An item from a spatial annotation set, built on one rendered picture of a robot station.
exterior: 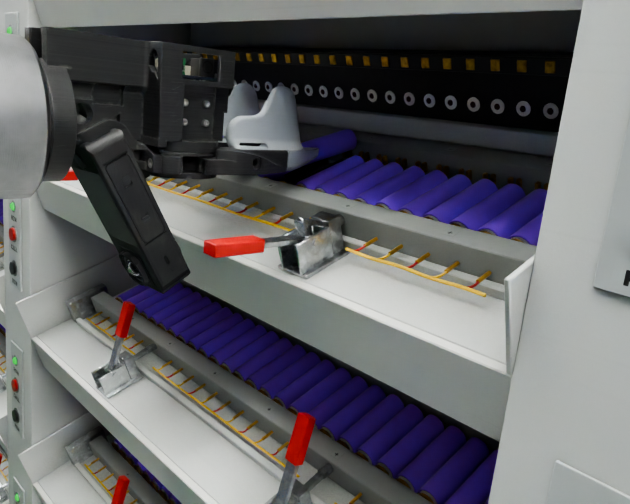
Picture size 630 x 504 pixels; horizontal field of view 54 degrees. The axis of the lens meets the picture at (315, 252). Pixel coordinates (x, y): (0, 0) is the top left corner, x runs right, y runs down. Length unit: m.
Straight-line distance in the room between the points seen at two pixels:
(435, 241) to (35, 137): 0.22
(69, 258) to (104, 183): 0.43
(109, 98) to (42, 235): 0.41
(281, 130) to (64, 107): 0.16
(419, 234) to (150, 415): 0.35
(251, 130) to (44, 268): 0.43
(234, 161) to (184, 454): 0.27
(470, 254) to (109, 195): 0.22
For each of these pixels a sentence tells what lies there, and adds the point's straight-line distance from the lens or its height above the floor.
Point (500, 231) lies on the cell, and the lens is 0.38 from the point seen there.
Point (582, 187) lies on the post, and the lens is 0.27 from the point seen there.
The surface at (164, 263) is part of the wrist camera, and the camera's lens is 0.42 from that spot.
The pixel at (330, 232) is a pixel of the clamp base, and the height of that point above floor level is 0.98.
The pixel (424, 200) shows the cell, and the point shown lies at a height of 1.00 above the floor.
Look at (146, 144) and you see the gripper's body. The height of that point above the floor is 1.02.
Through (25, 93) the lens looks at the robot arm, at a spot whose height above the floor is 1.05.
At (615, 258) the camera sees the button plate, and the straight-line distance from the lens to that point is 0.26.
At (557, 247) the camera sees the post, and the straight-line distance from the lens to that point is 0.27.
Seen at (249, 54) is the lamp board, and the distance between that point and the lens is 0.67.
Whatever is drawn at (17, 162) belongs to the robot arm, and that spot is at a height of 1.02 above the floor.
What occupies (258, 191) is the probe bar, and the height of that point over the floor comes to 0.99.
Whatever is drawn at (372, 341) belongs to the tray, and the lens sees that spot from 0.35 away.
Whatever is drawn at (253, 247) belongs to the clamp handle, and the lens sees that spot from 0.36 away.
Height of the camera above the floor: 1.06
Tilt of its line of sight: 14 degrees down
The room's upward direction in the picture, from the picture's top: 6 degrees clockwise
